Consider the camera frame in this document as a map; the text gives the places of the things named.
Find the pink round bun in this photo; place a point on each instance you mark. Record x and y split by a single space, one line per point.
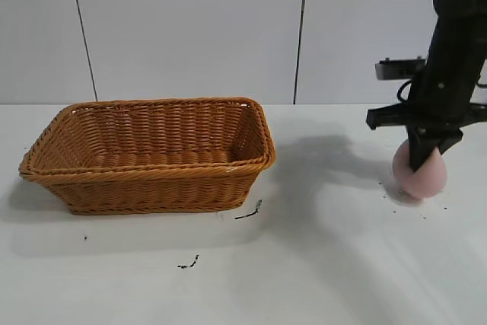
426 182

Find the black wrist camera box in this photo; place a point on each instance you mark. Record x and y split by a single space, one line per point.
397 68

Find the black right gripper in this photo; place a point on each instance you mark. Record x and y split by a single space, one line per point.
445 81

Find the brown woven wicker basket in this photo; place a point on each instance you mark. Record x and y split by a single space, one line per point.
152 188

